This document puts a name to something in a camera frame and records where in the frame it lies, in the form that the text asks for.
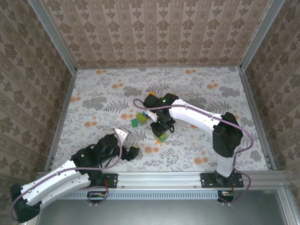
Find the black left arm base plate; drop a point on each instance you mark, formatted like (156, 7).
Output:
(111, 180)

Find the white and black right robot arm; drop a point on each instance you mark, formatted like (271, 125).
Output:
(197, 117)

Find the thin aluminium frame rail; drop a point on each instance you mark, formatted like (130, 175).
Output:
(159, 67)

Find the grey metal panel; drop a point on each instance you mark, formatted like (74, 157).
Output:
(164, 213)

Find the lime square lego brick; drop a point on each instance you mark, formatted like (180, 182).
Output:
(161, 136)

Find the aluminium side frame rail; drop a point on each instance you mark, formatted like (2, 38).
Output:
(257, 117)
(61, 117)

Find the light blue long lego brick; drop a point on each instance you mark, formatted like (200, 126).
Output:
(145, 114)

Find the aluminium frame corner post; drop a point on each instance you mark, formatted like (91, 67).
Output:
(287, 206)

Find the aluminium mounting rail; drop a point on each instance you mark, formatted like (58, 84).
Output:
(159, 180)

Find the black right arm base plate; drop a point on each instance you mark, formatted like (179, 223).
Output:
(206, 180)

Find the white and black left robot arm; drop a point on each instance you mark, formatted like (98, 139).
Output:
(54, 185)

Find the floral printed table cover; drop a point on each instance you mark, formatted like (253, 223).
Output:
(199, 89)

